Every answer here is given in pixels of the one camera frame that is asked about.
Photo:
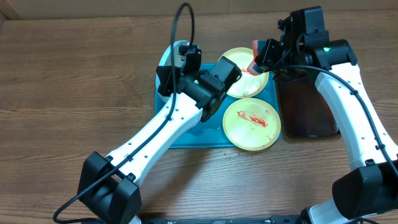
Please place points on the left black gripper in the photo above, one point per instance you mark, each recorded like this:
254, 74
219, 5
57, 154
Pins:
166, 81

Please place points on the light blue plate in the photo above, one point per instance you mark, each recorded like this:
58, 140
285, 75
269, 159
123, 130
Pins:
167, 55

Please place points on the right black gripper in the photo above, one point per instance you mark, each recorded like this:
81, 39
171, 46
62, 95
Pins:
265, 55

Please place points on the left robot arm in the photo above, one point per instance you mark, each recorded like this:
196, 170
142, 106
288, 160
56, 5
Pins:
109, 186

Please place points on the orange green sponge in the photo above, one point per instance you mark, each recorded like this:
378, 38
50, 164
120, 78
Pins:
253, 68

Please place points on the yellow-green plate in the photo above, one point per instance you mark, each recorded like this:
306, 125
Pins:
248, 85
251, 124

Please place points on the teal plastic tray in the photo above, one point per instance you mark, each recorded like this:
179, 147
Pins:
210, 133

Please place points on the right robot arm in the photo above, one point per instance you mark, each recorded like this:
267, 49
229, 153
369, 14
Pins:
305, 48

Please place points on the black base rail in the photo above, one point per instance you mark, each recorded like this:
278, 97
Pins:
275, 219

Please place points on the black rectangular tray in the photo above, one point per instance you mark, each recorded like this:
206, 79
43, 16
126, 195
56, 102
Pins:
305, 112

